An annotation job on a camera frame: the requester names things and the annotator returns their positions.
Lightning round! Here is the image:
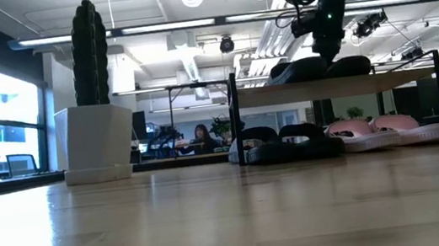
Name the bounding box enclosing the black round ceiling device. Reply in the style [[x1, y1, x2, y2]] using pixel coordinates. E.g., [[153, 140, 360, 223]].
[[217, 35, 237, 55]]

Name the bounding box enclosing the person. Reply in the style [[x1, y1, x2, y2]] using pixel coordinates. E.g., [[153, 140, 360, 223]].
[[179, 121, 224, 158]]

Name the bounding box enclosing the small green office plant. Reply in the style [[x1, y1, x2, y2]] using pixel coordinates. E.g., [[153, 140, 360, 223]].
[[345, 104, 366, 120]]

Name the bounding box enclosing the dark green cactus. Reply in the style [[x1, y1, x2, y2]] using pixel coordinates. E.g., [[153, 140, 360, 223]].
[[62, 0, 115, 109]]

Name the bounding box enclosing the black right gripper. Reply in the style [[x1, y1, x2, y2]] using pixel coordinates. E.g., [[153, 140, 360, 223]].
[[308, 16, 351, 69]]

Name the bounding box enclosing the black aluminium rig frame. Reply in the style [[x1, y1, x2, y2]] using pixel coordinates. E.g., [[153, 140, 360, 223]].
[[0, 119, 439, 204]]

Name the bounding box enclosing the long linear ceiling light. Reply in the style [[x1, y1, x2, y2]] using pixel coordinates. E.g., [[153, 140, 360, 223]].
[[7, 0, 439, 58]]

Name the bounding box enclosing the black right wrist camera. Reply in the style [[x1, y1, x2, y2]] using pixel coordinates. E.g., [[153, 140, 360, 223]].
[[289, 11, 319, 40]]

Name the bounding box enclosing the dark office chair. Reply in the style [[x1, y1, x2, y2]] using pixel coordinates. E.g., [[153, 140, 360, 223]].
[[5, 151, 39, 178]]

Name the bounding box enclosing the leafy green office plant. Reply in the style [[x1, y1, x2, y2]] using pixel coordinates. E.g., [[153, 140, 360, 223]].
[[208, 115, 234, 142]]

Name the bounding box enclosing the black rubber slide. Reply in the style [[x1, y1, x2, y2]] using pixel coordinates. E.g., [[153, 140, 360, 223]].
[[324, 53, 373, 81], [266, 55, 330, 88], [243, 122, 293, 168], [277, 118, 347, 165]]

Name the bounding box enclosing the white angular plant pot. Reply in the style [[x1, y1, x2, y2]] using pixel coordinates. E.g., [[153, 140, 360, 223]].
[[51, 99, 142, 189]]

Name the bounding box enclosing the wooden shelf with black frame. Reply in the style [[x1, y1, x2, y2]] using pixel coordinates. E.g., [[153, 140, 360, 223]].
[[224, 45, 439, 168]]

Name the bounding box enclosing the pink rubber slide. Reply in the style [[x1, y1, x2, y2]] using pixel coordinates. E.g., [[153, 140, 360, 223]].
[[369, 108, 439, 151], [323, 112, 403, 156]]

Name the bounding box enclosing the black ceiling spotlight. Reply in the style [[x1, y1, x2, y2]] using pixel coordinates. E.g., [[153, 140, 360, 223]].
[[399, 46, 427, 62], [351, 10, 390, 40]]

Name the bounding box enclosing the black metal frame stand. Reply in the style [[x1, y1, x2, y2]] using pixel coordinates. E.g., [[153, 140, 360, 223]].
[[164, 78, 238, 159]]

